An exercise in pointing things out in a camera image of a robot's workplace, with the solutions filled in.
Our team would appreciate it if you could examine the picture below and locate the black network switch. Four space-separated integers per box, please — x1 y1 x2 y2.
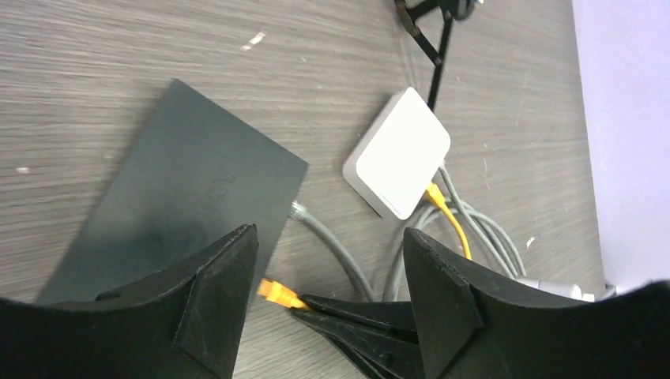
36 79 308 305

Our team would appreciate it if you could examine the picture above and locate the grey ethernet cable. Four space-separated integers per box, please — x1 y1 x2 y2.
289 164 529 303

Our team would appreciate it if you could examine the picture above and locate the white network switch box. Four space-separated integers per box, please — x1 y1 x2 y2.
342 87 451 220

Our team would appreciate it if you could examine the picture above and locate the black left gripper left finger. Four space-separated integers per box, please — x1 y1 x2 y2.
1 224 258 378

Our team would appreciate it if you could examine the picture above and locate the yellow ethernet patch cable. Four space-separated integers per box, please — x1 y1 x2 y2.
257 182 473 310

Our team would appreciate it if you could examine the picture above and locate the black microphone tripod stand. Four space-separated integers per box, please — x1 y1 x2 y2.
393 0 477 112

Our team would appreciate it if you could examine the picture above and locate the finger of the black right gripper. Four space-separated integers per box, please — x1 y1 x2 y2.
290 311 426 378
301 295 416 331

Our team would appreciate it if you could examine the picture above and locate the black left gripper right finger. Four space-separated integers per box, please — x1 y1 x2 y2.
403 228 669 378

